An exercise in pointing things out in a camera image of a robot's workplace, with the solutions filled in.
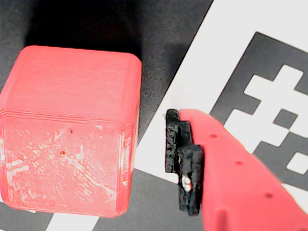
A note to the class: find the black white marker board mat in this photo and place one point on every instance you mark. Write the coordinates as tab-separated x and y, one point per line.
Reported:
216	48

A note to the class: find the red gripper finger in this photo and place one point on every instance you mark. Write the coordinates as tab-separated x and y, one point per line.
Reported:
228	180

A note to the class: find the red cube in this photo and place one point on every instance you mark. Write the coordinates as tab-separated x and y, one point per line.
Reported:
67	120

